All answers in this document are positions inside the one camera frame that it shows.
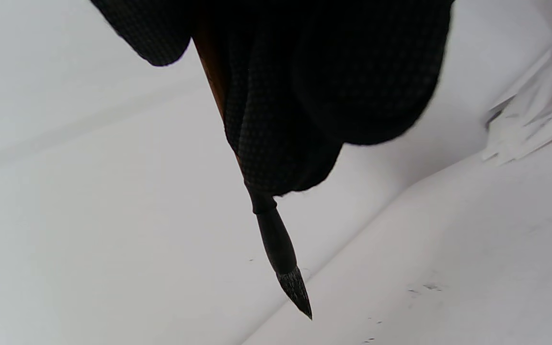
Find person's right hand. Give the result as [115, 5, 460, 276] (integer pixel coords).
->
[89, 0, 456, 197]

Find bamboo Chinese brush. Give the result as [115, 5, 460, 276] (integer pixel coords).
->
[192, 29, 313, 321]

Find crumpled white paper sheets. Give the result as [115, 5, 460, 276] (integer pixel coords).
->
[481, 0, 552, 166]

